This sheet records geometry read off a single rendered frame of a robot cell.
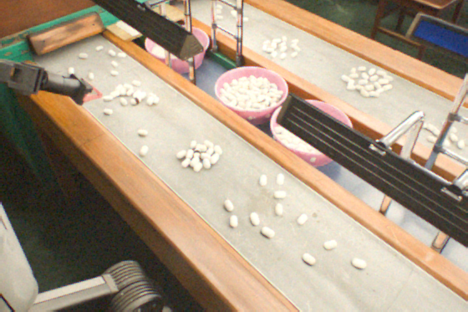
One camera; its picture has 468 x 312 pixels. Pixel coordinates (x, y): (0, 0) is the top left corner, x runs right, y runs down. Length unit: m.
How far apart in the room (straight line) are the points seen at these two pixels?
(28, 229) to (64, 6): 1.05
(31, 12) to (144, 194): 0.93
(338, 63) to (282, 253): 0.92
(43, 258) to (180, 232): 1.11
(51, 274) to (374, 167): 1.56
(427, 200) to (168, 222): 0.64
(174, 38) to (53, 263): 1.25
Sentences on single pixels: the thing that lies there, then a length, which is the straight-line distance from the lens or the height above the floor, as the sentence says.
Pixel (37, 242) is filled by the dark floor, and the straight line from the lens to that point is 2.22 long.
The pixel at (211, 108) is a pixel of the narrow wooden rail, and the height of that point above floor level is 0.76.
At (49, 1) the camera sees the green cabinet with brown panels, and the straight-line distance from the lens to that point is 1.88.
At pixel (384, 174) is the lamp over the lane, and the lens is 0.90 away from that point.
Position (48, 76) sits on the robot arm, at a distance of 1.33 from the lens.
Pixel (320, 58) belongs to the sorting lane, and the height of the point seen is 0.74.
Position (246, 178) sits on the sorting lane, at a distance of 1.29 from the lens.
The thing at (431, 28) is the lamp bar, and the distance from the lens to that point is 1.39.
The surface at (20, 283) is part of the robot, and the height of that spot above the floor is 1.20.
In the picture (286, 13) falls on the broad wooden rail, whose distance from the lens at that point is 2.07.
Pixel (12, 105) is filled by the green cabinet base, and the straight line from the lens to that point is 1.98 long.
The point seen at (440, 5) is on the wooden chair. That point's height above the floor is 0.46.
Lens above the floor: 1.71
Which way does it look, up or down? 43 degrees down
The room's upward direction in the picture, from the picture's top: straight up
